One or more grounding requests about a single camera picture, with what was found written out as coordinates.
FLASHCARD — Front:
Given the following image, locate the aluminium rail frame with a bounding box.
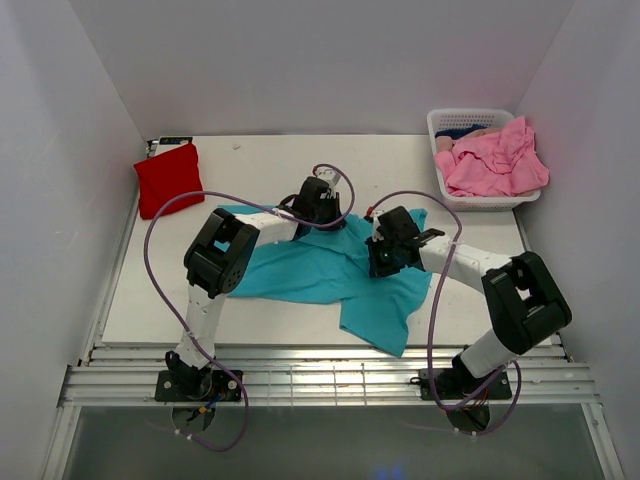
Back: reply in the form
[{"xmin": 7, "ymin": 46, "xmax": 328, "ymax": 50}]
[{"xmin": 57, "ymin": 199, "xmax": 601, "ymax": 411}]

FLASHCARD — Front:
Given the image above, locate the folded red t shirt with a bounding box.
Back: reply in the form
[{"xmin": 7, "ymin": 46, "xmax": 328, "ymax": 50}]
[{"xmin": 134, "ymin": 143, "xmax": 203, "ymax": 220}]

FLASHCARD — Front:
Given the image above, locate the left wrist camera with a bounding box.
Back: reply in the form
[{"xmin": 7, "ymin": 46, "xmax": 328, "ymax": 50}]
[{"xmin": 313, "ymin": 167, "xmax": 342, "ymax": 194}]

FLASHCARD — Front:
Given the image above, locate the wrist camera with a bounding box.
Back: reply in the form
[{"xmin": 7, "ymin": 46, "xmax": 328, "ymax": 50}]
[
  {"xmin": 313, "ymin": 167, "xmax": 342, "ymax": 194},
  {"xmin": 364, "ymin": 207, "xmax": 385, "ymax": 242}
]

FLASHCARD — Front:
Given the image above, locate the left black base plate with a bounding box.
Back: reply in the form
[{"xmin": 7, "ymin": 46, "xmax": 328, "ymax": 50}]
[{"xmin": 154, "ymin": 370, "xmax": 243, "ymax": 403}]

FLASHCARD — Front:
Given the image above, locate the blue label plate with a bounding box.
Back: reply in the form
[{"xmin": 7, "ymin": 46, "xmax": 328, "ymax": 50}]
[{"xmin": 158, "ymin": 136, "xmax": 193, "ymax": 146}]

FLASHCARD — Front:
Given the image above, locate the pink t shirt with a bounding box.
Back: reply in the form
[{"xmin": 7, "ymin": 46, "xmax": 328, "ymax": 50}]
[{"xmin": 434, "ymin": 116, "xmax": 550, "ymax": 197}]

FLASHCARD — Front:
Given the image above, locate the beige garment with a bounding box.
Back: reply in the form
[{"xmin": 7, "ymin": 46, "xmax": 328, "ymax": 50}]
[{"xmin": 435, "ymin": 125, "xmax": 500, "ymax": 152}]

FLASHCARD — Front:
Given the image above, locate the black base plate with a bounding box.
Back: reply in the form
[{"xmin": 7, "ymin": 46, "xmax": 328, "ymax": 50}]
[
  {"xmin": 410, "ymin": 368, "xmax": 512, "ymax": 401},
  {"xmin": 154, "ymin": 370, "xmax": 243, "ymax": 403}
]

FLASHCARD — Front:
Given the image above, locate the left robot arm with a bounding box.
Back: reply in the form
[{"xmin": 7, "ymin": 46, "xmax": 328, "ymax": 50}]
[{"xmin": 165, "ymin": 167, "xmax": 346, "ymax": 400}]

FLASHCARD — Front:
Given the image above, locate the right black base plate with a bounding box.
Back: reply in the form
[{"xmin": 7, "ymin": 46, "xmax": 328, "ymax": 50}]
[{"xmin": 410, "ymin": 368, "xmax": 512, "ymax": 401}]

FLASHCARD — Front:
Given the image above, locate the white plastic basket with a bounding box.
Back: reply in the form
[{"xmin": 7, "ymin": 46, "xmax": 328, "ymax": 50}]
[{"xmin": 427, "ymin": 108, "xmax": 542, "ymax": 211}]

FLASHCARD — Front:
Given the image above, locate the teal t shirt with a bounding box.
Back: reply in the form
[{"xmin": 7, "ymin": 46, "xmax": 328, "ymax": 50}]
[{"xmin": 231, "ymin": 214, "xmax": 432, "ymax": 357}]

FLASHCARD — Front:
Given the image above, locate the dark blue garment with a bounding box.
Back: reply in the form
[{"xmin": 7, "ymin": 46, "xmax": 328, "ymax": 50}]
[{"xmin": 435, "ymin": 128, "xmax": 477, "ymax": 140}]

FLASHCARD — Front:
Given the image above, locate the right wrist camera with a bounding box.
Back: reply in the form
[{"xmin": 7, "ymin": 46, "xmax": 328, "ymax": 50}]
[{"xmin": 364, "ymin": 207, "xmax": 385, "ymax": 242}]

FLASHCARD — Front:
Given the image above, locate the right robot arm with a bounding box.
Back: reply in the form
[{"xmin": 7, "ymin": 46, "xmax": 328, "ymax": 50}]
[{"xmin": 366, "ymin": 207, "xmax": 572, "ymax": 400}]

